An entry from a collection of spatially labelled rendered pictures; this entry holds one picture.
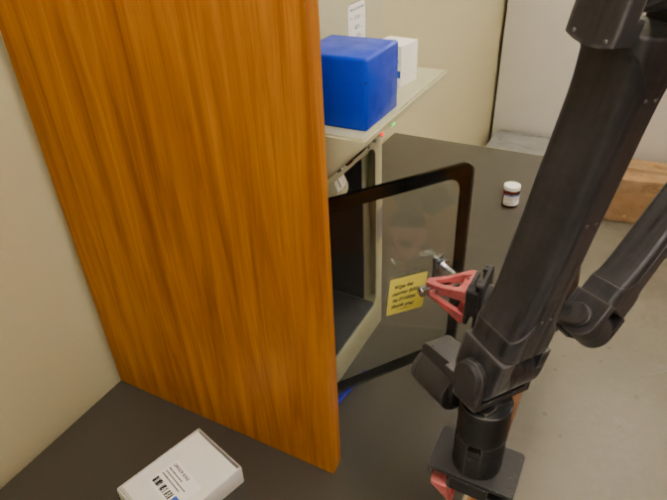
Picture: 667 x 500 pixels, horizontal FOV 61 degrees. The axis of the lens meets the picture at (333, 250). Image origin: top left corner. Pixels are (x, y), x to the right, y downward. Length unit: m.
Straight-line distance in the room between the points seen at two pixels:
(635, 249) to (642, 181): 2.76
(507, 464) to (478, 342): 0.20
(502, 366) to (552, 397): 1.94
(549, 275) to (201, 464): 0.69
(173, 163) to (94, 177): 0.17
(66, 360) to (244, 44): 0.74
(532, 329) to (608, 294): 0.33
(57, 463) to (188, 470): 0.26
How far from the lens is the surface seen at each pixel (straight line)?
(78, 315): 1.17
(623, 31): 0.42
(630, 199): 3.70
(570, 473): 2.29
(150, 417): 1.17
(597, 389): 2.60
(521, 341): 0.56
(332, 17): 0.84
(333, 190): 0.97
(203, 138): 0.73
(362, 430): 1.08
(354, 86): 0.71
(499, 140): 3.85
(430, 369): 0.69
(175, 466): 1.03
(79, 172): 0.95
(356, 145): 0.71
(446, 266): 1.01
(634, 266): 0.90
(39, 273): 1.09
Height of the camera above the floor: 1.78
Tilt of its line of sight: 33 degrees down
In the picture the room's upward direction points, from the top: 3 degrees counter-clockwise
